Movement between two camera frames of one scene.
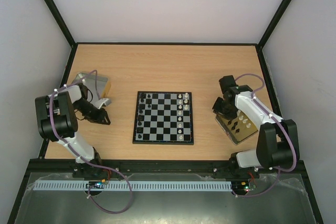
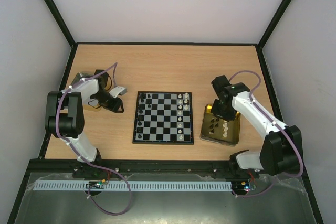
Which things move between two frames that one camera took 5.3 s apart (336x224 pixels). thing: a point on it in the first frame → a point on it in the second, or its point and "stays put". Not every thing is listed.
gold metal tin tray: (238, 129) → (216, 130)
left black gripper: (98, 118) → (114, 107)
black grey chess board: (164, 118) stays put
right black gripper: (220, 106) stays put
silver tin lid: (98, 85) stays put
